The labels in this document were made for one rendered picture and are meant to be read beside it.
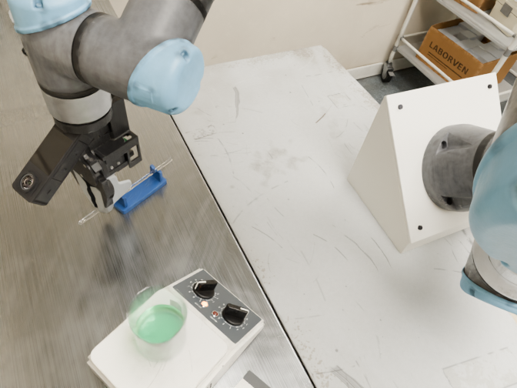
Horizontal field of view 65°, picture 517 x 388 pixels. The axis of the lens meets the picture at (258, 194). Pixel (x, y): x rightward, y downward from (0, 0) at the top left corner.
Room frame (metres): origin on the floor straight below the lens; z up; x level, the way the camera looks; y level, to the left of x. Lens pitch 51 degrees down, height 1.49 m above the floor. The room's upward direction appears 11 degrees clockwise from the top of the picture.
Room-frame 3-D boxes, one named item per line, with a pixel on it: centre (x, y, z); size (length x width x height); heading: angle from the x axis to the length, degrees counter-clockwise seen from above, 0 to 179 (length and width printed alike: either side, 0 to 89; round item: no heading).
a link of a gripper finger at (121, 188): (0.37, 0.22, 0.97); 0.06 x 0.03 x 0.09; 150
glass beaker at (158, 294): (0.15, 0.08, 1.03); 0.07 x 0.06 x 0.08; 21
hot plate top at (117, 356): (0.14, 0.08, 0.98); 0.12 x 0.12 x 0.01; 60
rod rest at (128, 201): (0.42, 0.21, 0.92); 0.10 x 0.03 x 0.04; 150
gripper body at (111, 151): (0.38, 0.24, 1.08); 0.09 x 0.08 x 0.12; 150
